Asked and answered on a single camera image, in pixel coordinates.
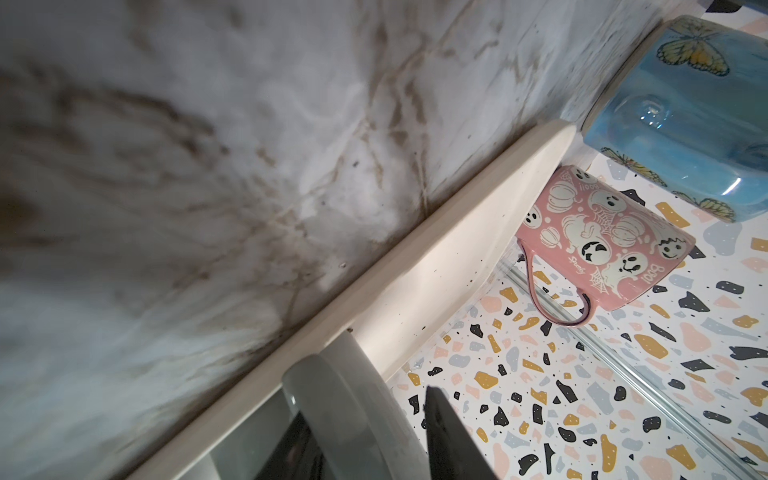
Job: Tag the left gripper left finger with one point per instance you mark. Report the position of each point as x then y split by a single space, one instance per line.
297 455

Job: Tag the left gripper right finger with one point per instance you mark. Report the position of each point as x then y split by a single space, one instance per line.
452 453

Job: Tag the grey handleless cup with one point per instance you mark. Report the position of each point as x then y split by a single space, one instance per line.
362 432

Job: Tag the pink glass mug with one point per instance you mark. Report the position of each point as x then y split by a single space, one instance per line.
612 249

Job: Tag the light blue yellow-inside mug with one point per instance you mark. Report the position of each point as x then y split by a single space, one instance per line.
688 111

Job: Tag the beige rectangular tray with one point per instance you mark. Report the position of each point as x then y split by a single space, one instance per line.
403 299

